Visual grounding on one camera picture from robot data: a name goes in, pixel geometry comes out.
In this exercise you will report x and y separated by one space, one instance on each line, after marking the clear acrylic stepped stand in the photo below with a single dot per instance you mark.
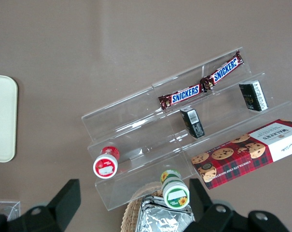
136 140

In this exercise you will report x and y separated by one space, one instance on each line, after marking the small black box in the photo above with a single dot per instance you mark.
192 122
253 95

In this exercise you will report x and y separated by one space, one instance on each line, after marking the cream rectangular tray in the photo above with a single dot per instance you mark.
2 118

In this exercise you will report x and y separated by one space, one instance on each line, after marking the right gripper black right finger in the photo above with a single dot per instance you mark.
208 210

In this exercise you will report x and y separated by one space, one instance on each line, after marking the green lid white cup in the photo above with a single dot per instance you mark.
174 191

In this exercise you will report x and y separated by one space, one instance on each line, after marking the clear acrylic bottle rack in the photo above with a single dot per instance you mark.
5 209

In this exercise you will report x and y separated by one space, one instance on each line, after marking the Snickers chocolate bar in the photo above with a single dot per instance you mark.
226 68
182 95

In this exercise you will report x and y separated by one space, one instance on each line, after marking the oval light wicker basket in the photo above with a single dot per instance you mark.
132 210

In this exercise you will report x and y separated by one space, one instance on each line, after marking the red Walkers cookie box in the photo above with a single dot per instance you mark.
244 154

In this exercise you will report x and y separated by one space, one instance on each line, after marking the red lid white cup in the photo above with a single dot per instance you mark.
106 163

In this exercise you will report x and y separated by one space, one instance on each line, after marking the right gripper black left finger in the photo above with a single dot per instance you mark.
63 200

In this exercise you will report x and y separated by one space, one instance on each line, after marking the silver foil containers stack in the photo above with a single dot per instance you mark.
165 217

